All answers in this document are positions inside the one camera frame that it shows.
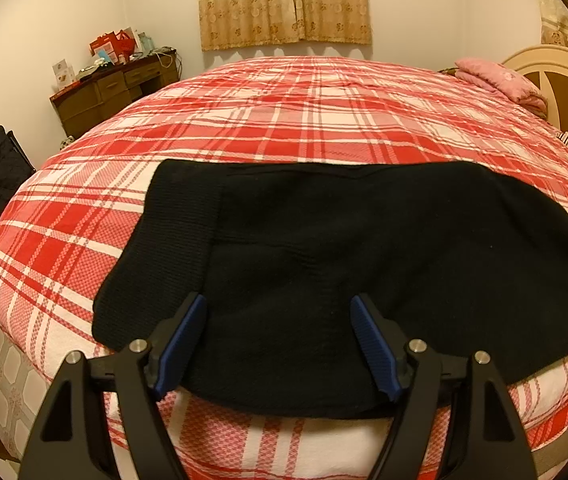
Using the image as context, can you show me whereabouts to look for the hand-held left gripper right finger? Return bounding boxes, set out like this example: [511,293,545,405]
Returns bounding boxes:
[350,292,537,480]

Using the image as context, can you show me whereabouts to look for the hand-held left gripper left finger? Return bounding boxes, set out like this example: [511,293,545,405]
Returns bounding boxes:
[18,291,208,480]

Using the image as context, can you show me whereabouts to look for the black pants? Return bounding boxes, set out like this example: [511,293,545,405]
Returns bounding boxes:
[91,158,568,420]

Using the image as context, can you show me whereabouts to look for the patterned mattress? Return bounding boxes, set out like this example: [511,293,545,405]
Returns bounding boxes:
[0,322,50,461]

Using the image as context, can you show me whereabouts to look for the red plaid bed blanket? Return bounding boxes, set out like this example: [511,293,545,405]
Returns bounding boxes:
[0,55,568,480]

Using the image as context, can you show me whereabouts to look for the brown wooden desk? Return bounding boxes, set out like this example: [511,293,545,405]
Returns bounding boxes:
[49,49,181,140]

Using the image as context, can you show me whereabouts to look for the white greeting card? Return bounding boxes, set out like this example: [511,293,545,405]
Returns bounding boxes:
[51,60,76,86]

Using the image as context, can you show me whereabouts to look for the pink folded blanket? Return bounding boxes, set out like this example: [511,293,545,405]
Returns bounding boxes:
[455,57,549,120]

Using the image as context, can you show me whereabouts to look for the red gift bag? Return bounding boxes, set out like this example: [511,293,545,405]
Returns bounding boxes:
[89,30,140,63]

